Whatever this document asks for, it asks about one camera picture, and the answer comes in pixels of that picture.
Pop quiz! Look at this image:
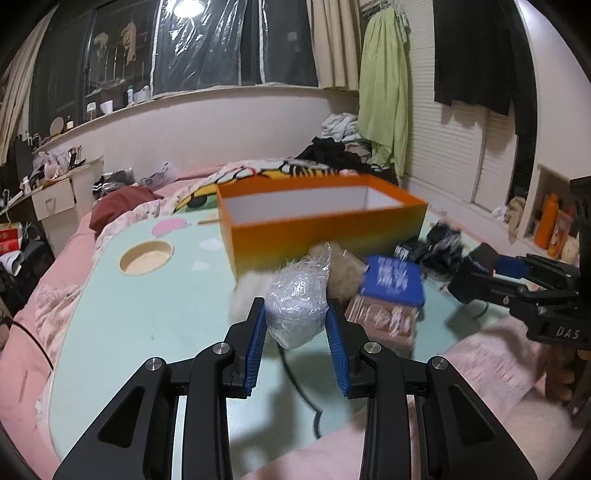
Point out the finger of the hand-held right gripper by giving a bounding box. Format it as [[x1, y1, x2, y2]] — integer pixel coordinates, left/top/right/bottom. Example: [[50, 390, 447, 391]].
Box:
[[467, 244, 559, 280], [447, 265, 522, 308]]

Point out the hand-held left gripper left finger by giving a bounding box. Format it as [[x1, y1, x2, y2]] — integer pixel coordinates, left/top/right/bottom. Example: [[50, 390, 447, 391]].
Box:
[[53, 298, 269, 480]]

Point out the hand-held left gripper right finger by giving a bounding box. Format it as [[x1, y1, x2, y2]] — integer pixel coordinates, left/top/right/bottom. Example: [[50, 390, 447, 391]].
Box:
[[324, 298, 539, 480]]

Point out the clear plastic ball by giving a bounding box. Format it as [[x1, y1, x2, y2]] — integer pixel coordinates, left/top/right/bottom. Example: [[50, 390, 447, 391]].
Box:
[[267, 242, 334, 349]]

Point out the orange cardboard box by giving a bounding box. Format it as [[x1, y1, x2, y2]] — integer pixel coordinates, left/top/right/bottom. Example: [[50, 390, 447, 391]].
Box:
[[216, 174, 428, 282]]

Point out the mint green desktop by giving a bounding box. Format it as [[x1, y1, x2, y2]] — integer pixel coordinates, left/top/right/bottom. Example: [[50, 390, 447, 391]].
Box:
[[48, 203, 513, 462]]

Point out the person's right hand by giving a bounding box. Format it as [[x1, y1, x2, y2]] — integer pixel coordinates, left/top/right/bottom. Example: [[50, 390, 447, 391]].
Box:
[[545, 344, 578, 407]]

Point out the black crumpled bundle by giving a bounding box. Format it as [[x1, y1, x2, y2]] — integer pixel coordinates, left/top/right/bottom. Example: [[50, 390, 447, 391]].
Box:
[[418, 222, 467, 282]]

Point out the beige cloth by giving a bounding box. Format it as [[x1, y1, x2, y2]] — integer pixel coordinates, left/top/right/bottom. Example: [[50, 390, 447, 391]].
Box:
[[505, 196, 527, 236]]

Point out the clear plastic case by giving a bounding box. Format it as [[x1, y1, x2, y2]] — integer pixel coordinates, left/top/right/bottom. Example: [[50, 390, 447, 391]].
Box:
[[344, 293, 419, 358]]

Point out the white fluffy pompom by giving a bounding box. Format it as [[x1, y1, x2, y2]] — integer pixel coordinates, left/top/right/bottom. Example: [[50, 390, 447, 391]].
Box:
[[231, 270, 278, 319]]

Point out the orange bottle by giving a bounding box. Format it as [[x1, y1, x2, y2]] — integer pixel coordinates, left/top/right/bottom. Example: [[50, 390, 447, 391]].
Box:
[[534, 194, 559, 247]]

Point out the cream plush toy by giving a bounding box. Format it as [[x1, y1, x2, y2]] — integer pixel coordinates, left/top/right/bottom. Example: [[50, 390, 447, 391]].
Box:
[[561, 235, 580, 266]]

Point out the orange pouch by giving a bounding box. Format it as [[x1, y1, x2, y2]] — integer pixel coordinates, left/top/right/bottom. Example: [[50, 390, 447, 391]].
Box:
[[549, 210, 575, 259]]

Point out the beige fluffy pompom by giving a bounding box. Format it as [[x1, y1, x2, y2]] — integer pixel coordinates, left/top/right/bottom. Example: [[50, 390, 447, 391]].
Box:
[[308, 242, 370, 301]]

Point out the small black packet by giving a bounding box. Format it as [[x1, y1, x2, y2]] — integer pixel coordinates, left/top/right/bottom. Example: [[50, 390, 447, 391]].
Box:
[[393, 242, 419, 264]]

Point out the blue small box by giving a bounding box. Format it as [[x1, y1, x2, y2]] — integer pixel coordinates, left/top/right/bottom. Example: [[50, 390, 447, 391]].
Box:
[[359, 255, 426, 308]]

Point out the white cubby shelf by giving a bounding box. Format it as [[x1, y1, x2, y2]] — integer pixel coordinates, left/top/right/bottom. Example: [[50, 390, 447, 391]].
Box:
[[522, 164, 583, 264]]

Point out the white louvered closet door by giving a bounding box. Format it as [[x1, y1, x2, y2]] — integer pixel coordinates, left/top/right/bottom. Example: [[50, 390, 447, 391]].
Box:
[[406, 0, 532, 213]]

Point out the cartoon printed blanket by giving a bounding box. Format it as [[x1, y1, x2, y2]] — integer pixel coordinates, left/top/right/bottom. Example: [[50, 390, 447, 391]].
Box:
[[173, 157, 361, 213]]

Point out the black clothes pile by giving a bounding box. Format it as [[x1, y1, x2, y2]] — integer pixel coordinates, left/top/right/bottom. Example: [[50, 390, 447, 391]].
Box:
[[298, 136, 370, 174]]

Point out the dark red cushion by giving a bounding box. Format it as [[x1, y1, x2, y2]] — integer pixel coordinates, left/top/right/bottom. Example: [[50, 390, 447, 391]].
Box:
[[89, 189, 164, 232]]

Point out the clear plastic bag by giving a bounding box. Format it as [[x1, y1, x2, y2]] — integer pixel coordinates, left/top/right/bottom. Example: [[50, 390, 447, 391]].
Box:
[[139, 161, 181, 188]]

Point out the pink quilt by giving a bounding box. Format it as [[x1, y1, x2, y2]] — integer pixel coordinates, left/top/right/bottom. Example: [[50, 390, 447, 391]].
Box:
[[0, 159, 591, 480]]

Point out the white clothing pile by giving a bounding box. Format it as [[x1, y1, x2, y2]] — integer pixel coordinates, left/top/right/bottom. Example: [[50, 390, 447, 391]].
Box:
[[322, 112, 365, 144]]

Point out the light green garment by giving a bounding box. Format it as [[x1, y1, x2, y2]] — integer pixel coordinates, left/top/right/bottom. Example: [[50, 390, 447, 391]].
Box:
[[358, 9, 411, 178]]

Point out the black hanging garment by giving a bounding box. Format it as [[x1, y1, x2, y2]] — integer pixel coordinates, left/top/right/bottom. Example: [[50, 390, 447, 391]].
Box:
[[431, 0, 541, 195]]

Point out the black white striped clothing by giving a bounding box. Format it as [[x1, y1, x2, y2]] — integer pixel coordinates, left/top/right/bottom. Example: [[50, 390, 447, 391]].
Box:
[[92, 170, 134, 199]]

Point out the white drawer desk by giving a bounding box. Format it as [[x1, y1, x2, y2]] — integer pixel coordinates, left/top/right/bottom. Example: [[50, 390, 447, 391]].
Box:
[[0, 157, 105, 250]]

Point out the red and yellow package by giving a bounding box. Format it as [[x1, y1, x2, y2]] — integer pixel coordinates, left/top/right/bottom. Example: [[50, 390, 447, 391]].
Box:
[[0, 222, 24, 252]]

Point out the beige curtain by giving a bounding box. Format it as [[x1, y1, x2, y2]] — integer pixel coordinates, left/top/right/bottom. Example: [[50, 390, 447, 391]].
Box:
[[307, 0, 365, 90], [0, 18, 56, 153]]

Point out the clear plastic window sheet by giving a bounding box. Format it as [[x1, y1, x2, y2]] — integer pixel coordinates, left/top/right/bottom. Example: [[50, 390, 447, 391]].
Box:
[[152, 0, 319, 97]]

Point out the large dark window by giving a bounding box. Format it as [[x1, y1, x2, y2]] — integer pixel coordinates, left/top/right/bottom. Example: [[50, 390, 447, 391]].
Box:
[[28, 0, 324, 134]]

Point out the black cable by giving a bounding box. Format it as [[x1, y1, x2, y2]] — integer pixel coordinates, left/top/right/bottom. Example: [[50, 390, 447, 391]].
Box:
[[279, 348, 326, 439], [0, 311, 54, 374]]

